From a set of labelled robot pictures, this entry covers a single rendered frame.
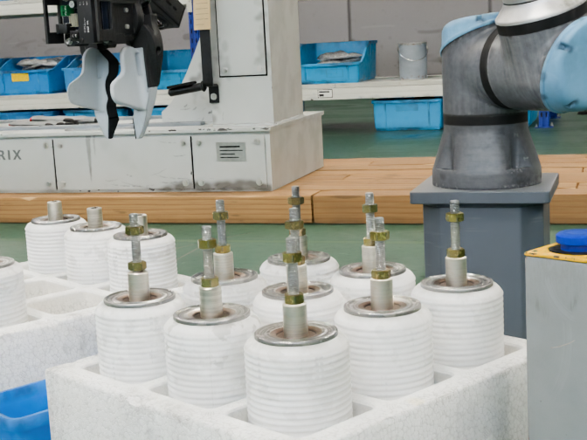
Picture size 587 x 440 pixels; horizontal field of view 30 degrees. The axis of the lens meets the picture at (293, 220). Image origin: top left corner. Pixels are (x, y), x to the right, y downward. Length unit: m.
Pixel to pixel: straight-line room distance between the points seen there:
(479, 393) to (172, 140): 2.23
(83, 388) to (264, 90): 2.11
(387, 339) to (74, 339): 0.52
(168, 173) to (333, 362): 2.31
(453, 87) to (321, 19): 8.15
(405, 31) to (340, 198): 6.53
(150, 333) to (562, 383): 0.41
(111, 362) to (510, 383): 0.41
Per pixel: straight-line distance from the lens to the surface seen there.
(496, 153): 1.49
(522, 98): 1.43
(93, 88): 1.15
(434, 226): 1.51
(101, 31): 1.07
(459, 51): 1.50
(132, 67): 1.11
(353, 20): 9.57
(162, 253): 1.52
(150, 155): 3.25
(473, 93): 1.49
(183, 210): 3.15
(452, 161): 1.52
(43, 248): 1.72
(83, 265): 1.62
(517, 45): 1.39
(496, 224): 1.49
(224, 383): 1.05
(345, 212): 3.00
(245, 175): 3.15
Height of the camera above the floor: 0.52
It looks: 10 degrees down
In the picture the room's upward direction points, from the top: 3 degrees counter-clockwise
